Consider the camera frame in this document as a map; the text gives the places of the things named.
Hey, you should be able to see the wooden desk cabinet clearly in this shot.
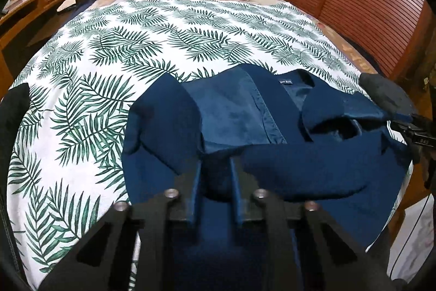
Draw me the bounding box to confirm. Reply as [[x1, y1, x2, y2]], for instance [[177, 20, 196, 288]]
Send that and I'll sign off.
[[0, 0, 77, 101]]

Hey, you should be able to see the leaf print bedsheet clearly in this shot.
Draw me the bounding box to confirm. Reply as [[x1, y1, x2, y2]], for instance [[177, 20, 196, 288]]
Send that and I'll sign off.
[[7, 0, 414, 285]]

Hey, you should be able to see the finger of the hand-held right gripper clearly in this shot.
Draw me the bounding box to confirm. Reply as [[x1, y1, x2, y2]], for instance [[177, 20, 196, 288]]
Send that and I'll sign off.
[[386, 111, 421, 135]]

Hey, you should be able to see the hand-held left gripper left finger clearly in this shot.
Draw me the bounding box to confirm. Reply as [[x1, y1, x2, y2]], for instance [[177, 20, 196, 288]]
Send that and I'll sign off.
[[39, 160, 205, 291]]

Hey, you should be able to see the pale plastic bag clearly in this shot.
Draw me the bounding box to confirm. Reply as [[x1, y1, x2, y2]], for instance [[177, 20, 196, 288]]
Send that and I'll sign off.
[[392, 199, 436, 278]]

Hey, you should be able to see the black cable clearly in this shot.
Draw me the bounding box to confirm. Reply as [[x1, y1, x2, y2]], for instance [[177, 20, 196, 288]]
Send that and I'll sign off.
[[391, 196, 430, 281]]

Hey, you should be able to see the dark grey cloth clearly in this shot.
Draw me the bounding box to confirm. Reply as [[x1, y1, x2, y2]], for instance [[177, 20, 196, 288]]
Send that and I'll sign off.
[[360, 72, 414, 118]]

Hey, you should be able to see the black cloth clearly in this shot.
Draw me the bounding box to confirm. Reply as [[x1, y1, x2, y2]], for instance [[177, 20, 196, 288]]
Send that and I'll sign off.
[[0, 83, 31, 148]]

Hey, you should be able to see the navy blue blazer jacket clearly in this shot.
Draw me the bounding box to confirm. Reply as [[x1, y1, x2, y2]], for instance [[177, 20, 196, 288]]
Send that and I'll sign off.
[[121, 63, 414, 291]]

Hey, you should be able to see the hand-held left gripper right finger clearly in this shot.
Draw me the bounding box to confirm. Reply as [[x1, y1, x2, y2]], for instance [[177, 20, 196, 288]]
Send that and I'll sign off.
[[229, 158, 399, 291]]

